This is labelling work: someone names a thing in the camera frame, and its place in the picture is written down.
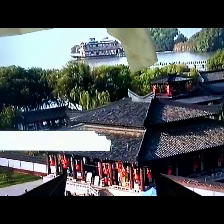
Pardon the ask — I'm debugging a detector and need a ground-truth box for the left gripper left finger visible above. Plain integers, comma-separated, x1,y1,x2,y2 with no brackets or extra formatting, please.
20,172,68,197

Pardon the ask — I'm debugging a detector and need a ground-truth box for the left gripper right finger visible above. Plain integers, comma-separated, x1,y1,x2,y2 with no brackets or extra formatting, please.
155,173,203,197

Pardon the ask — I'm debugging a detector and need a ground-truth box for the cream shirt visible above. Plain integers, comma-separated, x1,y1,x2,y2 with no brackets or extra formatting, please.
106,27,159,73

